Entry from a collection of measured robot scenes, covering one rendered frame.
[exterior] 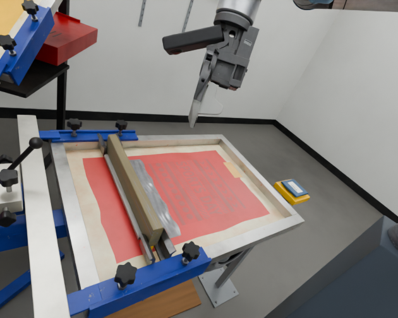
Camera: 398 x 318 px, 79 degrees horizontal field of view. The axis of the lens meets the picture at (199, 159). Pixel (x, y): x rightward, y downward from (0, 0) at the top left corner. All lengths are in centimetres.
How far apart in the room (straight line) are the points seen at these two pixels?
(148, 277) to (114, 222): 20
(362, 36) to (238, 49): 395
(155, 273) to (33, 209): 31
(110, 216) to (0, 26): 76
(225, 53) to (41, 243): 52
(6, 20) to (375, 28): 407
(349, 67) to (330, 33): 65
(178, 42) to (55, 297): 51
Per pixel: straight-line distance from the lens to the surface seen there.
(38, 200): 68
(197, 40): 50
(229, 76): 48
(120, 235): 72
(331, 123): 434
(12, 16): 119
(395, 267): 82
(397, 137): 406
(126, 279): 55
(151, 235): 63
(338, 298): 93
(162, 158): 101
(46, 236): 62
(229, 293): 190
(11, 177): 62
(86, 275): 62
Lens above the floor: 155
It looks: 33 degrees down
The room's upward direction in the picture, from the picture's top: 24 degrees clockwise
